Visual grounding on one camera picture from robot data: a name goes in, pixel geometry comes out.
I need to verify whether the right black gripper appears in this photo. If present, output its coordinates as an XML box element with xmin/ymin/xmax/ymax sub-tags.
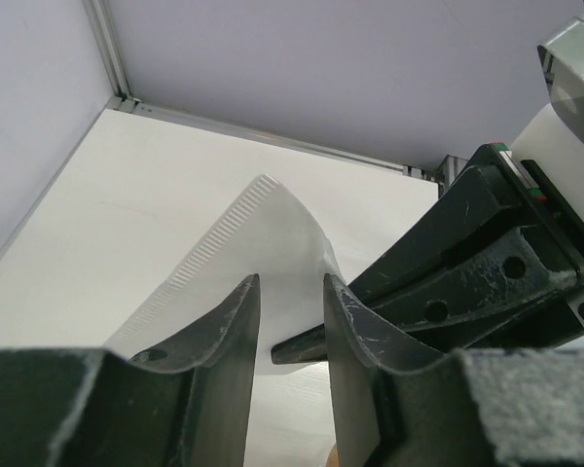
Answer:
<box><xmin>271</xmin><ymin>143</ymin><xmax>584</xmax><ymax>366</ymax></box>

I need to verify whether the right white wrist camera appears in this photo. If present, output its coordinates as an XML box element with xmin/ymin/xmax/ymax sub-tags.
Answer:
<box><xmin>512</xmin><ymin>11</ymin><xmax>584</xmax><ymax>222</ymax></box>

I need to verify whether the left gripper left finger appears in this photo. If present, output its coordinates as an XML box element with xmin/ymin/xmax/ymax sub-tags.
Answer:
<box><xmin>0</xmin><ymin>274</ymin><xmax>261</xmax><ymax>466</ymax></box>

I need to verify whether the coffee filter pack orange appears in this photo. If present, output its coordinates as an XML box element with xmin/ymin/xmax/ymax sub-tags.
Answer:
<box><xmin>325</xmin><ymin>444</ymin><xmax>340</xmax><ymax>467</ymax></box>

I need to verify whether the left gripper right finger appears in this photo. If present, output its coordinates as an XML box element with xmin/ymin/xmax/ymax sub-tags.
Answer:
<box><xmin>324</xmin><ymin>274</ymin><xmax>584</xmax><ymax>466</ymax></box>

